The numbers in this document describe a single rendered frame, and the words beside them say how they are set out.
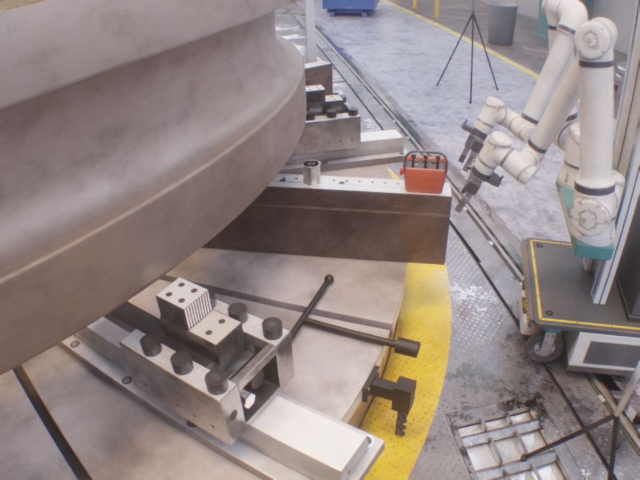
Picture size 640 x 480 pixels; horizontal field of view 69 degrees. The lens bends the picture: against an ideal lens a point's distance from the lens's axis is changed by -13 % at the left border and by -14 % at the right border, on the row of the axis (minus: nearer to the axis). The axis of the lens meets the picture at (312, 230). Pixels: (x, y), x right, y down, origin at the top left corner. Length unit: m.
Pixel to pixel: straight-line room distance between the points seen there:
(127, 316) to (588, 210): 1.68
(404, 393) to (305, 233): 0.99
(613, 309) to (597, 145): 0.95
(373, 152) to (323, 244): 1.16
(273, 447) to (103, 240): 0.81
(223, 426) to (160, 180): 0.76
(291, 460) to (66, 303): 0.81
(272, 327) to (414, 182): 1.06
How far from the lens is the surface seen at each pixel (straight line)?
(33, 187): 1.50
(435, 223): 2.48
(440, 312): 2.80
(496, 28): 9.40
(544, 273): 2.66
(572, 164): 2.55
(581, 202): 1.91
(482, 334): 2.72
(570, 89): 1.99
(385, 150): 3.60
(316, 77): 4.61
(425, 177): 2.37
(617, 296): 2.65
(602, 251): 2.20
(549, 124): 2.05
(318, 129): 3.32
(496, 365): 2.57
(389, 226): 2.49
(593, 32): 1.76
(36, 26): 1.29
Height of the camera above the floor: 1.80
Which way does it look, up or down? 32 degrees down
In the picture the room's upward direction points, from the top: 3 degrees counter-clockwise
